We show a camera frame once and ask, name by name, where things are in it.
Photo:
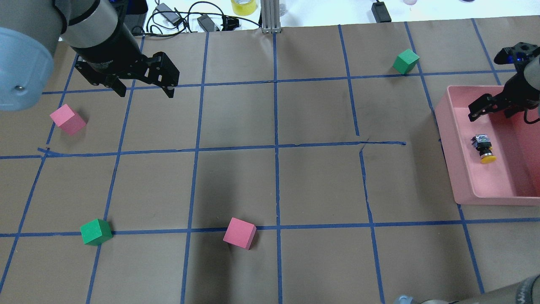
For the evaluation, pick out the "green cube near base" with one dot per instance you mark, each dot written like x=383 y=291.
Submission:
x=96 y=232

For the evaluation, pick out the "black power adapter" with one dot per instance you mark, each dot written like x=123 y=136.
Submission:
x=380 y=12

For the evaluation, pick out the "yellow push button switch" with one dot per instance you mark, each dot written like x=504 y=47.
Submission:
x=482 y=144

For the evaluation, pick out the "aluminium frame post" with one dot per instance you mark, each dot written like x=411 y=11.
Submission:
x=270 y=16

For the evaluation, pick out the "pink cube far side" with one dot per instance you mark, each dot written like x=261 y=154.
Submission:
x=68 y=120

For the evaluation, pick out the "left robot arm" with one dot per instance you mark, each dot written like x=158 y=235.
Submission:
x=30 y=31

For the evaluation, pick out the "yellow tape roll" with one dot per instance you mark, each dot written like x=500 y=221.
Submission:
x=244 y=7

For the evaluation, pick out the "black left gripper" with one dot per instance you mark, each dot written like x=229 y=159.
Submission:
x=109 y=52

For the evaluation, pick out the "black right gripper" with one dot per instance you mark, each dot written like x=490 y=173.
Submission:
x=519 y=93

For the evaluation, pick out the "green cube far corner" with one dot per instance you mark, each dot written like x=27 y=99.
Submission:
x=405 y=61

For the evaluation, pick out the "pink cube near base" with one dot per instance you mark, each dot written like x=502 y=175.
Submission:
x=240 y=233

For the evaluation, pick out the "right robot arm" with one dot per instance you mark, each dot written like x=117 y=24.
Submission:
x=521 y=92

